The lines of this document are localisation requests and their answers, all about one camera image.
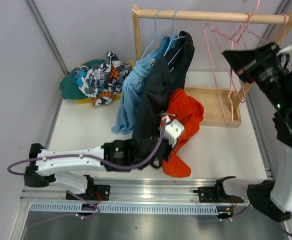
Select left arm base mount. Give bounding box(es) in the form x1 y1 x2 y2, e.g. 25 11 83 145
77 184 111 201

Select dark green shorts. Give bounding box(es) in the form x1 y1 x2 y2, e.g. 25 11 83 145
59 60 110 100

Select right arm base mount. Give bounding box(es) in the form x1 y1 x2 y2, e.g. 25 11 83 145
192 186 244 204

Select aluminium rail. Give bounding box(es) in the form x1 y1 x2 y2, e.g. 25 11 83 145
18 177 251 206

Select slotted cable duct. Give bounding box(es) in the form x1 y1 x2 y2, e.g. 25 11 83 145
30 202 219 216

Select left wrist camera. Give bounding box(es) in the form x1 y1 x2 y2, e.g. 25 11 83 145
161 114 185 148

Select blue hanger navy shorts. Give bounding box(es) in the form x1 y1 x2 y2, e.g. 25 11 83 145
163 9 185 57

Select pink hanger orange shorts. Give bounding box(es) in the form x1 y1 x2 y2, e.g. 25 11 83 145
203 0 261 126

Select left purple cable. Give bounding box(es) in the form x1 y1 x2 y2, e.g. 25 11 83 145
7 117 169 218

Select dark navy shorts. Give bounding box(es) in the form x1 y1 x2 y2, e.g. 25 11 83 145
132 31 195 140

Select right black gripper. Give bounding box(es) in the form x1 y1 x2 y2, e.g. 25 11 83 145
222 40 292 110

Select wooden clothes rack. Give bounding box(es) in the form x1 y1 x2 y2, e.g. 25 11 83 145
132 4 292 128

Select patterned colourful shorts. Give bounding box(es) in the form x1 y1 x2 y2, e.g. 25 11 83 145
74 50 134 106

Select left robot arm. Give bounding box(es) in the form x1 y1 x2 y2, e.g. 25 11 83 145
24 136 173 200

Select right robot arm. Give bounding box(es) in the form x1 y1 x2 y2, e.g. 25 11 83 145
222 42 292 223

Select blue hanger light shorts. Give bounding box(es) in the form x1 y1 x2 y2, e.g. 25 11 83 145
140 8 166 60

